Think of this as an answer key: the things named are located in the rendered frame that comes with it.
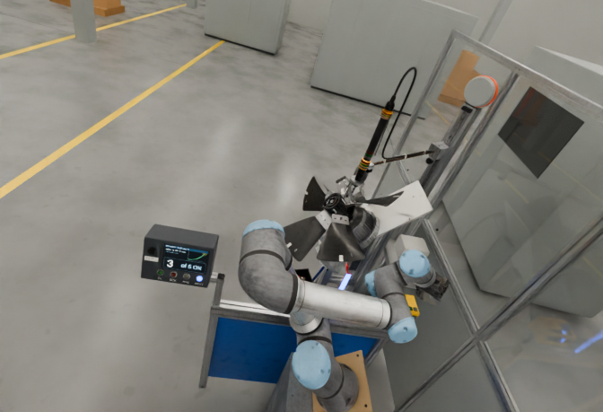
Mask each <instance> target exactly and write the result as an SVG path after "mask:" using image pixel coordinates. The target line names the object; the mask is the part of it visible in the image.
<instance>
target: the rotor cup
mask: <svg viewBox="0 0 603 412"><path fill-rule="evenodd" d="M342 199H343V200H344V201H345V203H346V204H348V203H347V202H346V200H345V199H344V198H343V197H342V195H341V194H339V193H333V194H331V195H329V196H328V197H327V198H326V199H325V200H324V202H323V205H322V206H323V208H324V210H325V211H326V212H327V213H328V214H329V215H330V217H331V215H332V214H335V215H343V216H347V217H348V220H349V222H350V221H351V220H352V219H353V218H354V215H355V208H353V207H352V206H349V207H345V206H348V205H345V203H344V201H343V200H342ZM331 200H334V202H333V203H330V201H331ZM333 209H335V210H336V213H335V211H334V210H333Z"/></svg>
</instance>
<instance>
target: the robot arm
mask: <svg viewBox="0 0 603 412"><path fill-rule="evenodd" d="M284 236H285V233H284V228H283V227H282V226H281V224H279V223H277V222H275V221H269V220H258V221H255V222H253V223H251V224H249V225H248V226H247V227H246V228H245V230H244V233H243V236H242V238H241V241H242V244H241V251H240V264H239V269H238V277H239V281H240V285H241V287H242V289H243V290H244V291H245V293H246V294H247V295H248V296H249V297H250V298H251V299H252V300H253V301H255V302H256V303H258V304H259V305H261V306H263V307H265V308H267V309H269V310H270V311H275V312H278V313H282V314H287V315H290V324H291V327H292V328H293V330H294V332H295V333H296V337H297V348H296V352H294V353H293V360H292V366H293V372H294V375H295V376H296V378H297V379H298V380H299V382H300V383H301V384H302V385H303V386H304V387H306V388H308V389H309V390H311V391H312V392H313V393H314V394H315V395H316V398H317V401H318V403H319V404H320V406H321V407H322V408H323V409H324V410H326V411H327V412H347V411H349V410H350V409H351V408H352V407H353V406H354V404H355V402H356V400H357V398H358V395H359V382H358V379H357V376H356V374H355V373H354V371H353V370H352V369H351V368H350V367H349V366H348V365H346V364H342V363H339V362H337V361H336V360H335V357H334V351H333V345H332V338H331V331H330V325H329V319H332V320H340V321H344V322H349V323H353V324H358V325H363V326H367V327H372V328H376V329H385V330H387V331H388V335H389V338H390V339H391V340H392V341H393V342H396V343H406V342H408V341H411V340H412V339H413V338H414V337H415V336H416V334H417V328H416V325H415V318H414V317H413V315H412V313H411V311H410V308H409V306H408V303H407V300H406V297H405V294H404V291H403V289H402V287H405V286H407V285H410V284H412V283H415V288H416V296H417V297H418V298H419V299H421V300H422V301H424V302H428V303H431V304H433V305H436V302H435V301H434V300H433V299H432V298H431V296H432V297H433V298H434V299H436V300H437V301H439V302H440V299H441V298H442V296H443V295H444V294H445V293H446V291H447V289H448V287H449V283H450V282H449V280H448V279H447V278H445V277H443V276H440V275H439V274H438V272H436V271H434V268H433V267H432V265H431V264H430V262H429V260H428V258H427V257H426V256H425V255H424V254H423V253H422V252H420V251H418V250H407V251H405V252H404V253H403V254H402V256H401V257H400V259H399V260H397V261H395V262H393V263H391V264H388V265H387V266H385V267H381V268H377V269H375V270H374V271H372V272H370V273H369V274H367V275H366V276H365V284H366V285H367V288H368V290H369V292H370V294H371V296H372V297H371V296H368V295H364V294H357V293H353V292H349V291H346V290H341V289H337V288H334V287H330V286H325V285H319V284H315V283H311V282H307V281H303V280H300V278H299V277H298V276H297V274H296V272H295V270H294V269H293V266H292V264H293V255H292V253H291V252H290V251H289V249H288V247H287V245H286V243H285V241H284ZM430 295H431V296H430ZM377 297H378V298H377ZM439 298H440V299H439Z"/></svg>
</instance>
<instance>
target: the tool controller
mask: <svg viewBox="0 0 603 412"><path fill-rule="evenodd" d="M218 238H219V235H218V234H213V233H208V232H198V231H193V230H188V229H182V228H177V227H172V226H167V225H161V224H154V225H153V226H152V228H151V229H150V230H149V232H148V233H147V234H146V235H145V237H144V248H143V259H142V270H141V278H144V279H151V280H157V281H163V282H169V283H175V284H182V285H193V286H199V287H204V288H207V287H208V285H209V282H210V279H211V275H212V273H213V268H214V259H215V253H216V249H217V243H218ZM164 257H166V258H173V259H178V261H177V267H176V269H170V268H165V267H163V259H164ZM158 269H162V270H163V271H164V274H163V275H162V276H159V275H158V274H157V270H158ZM172 271H175V272H176V273H177V276H176V277H171V276H170V272H172ZM184 274H190V279H185V278H184V277H183V275H184ZM197 276H202V277H203V280H202V281H197Z"/></svg>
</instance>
